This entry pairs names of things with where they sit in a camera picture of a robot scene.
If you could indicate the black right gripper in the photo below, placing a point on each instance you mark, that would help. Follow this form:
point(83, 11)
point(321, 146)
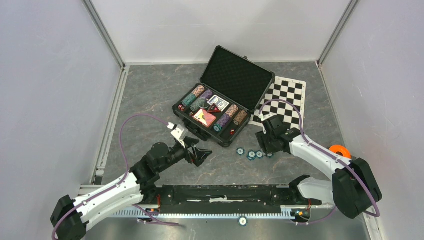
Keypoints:
point(262, 136)

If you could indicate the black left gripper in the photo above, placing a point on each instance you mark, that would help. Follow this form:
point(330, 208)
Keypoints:
point(201, 154)

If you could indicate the brown poker chip stack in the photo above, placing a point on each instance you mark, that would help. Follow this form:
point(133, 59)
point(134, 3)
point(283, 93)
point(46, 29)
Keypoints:
point(239, 118)

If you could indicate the black red all-in triangle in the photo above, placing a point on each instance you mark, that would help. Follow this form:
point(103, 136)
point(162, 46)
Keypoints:
point(213, 109)

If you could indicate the clear dealer button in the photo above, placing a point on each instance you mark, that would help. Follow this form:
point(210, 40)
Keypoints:
point(203, 104)

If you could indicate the orange blue poker chip stack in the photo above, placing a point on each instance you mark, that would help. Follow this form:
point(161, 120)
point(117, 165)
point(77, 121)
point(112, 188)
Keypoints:
point(232, 110)

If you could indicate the green yellow blue chip stack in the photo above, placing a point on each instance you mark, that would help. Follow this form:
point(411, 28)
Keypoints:
point(195, 106)

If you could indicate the teal poker chip stack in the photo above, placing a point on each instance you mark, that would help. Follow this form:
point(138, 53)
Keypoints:
point(188, 99)

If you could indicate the purple poker chip stack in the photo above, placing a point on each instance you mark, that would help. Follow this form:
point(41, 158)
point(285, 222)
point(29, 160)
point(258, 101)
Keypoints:
point(206, 95)

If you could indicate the pink poker chip stack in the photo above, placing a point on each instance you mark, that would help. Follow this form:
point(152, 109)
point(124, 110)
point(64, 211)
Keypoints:
point(198, 91)

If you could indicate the black poker case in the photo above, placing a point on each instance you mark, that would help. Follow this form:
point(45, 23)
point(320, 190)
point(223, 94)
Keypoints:
point(238, 81)

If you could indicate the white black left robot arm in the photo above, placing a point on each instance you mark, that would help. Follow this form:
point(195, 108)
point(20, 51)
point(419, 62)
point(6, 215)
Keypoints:
point(73, 217)

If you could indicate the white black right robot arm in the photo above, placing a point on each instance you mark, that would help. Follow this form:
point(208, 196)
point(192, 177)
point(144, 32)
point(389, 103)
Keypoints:
point(351, 185)

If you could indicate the red playing card deck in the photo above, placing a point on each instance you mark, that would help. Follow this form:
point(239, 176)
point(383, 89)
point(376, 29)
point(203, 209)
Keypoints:
point(204, 117)

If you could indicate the black white chessboard mat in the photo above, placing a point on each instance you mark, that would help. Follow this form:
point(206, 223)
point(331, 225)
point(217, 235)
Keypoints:
point(289, 90)

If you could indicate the blue playing card deck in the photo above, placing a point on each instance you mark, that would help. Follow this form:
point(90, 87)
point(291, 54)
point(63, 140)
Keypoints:
point(219, 102)

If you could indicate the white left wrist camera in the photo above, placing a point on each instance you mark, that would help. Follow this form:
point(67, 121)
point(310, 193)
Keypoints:
point(178, 132)

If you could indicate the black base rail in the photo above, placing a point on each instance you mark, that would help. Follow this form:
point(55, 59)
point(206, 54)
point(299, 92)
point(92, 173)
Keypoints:
point(225, 199)

